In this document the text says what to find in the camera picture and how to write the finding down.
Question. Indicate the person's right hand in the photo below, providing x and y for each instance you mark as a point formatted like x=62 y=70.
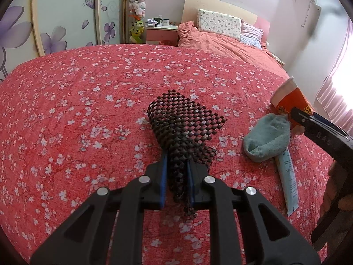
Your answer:
x=332 y=182

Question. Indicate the light green sock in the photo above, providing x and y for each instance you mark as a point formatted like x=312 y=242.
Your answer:
x=264 y=140

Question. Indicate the light blue tube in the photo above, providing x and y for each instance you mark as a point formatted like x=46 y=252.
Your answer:
x=288 y=176

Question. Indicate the red and white paper cup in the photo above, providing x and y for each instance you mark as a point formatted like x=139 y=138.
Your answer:
x=289 y=99

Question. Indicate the brown mesh mat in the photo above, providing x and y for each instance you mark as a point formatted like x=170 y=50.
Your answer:
x=182 y=127

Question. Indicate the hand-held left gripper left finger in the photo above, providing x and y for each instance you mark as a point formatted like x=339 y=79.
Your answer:
x=164 y=171

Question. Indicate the white floral pillow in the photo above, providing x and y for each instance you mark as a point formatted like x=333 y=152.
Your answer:
x=217 y=22

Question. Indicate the clear plush toy container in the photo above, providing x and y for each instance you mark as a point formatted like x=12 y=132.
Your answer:
x=138 y=5

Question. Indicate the pink nightstand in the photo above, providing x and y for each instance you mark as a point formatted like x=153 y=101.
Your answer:
x=161 y=34

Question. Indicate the wardrobe with purple flowers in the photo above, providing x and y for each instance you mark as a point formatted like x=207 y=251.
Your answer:
x=63 y=11

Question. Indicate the dark mug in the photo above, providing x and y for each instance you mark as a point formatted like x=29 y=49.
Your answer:
x=157 y=21

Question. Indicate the beige nightstand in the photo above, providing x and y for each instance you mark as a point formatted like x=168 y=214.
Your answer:
x=277 y=59

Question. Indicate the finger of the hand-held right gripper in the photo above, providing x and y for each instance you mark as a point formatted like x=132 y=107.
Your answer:
x=299 y=117

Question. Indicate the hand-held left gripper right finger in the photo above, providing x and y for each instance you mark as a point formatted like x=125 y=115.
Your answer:
x=190 y=182

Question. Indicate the beige and pink headboard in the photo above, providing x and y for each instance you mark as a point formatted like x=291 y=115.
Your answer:
x=209 y=4

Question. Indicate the pink curtain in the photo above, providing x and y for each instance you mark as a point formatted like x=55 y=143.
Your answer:
x=331 y=93

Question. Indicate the pink striped pillow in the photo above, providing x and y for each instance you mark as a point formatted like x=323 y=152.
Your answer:
x=251 y=34

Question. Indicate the pink duvet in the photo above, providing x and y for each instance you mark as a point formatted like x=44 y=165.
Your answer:
x=209 y=42

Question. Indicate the red floral bedspread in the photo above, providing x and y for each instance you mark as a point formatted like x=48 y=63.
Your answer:
x=82 y=116

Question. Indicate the white mug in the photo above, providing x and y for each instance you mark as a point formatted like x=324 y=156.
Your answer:
x=166 y=22

